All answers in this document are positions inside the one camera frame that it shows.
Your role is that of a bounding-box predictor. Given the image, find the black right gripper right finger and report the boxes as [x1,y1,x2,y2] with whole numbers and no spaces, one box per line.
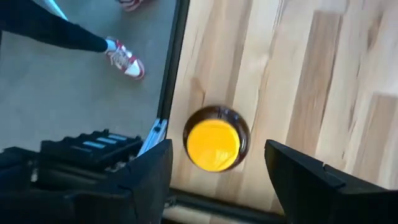
[264,139,398,224]

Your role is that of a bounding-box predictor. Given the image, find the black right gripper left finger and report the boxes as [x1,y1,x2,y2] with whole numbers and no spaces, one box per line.
[0,139,174,224]

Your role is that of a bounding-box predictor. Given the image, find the black box with blue labels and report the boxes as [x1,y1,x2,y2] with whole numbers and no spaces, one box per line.
[0,129,144,194]

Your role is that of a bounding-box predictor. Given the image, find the brown bottle with yellow cap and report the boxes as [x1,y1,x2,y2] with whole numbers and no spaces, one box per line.
[182,105,251,173]

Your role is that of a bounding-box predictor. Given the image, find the person's foot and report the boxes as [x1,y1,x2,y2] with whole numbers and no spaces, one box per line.
[117,0,144,12]
[104,37,146,80]

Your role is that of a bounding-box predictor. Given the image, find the person's leg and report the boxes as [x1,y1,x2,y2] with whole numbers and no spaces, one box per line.
[0,0,109,53]

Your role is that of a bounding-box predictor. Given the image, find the silver corner bracket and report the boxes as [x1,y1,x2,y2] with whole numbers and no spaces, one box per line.
[136,118,169,156]

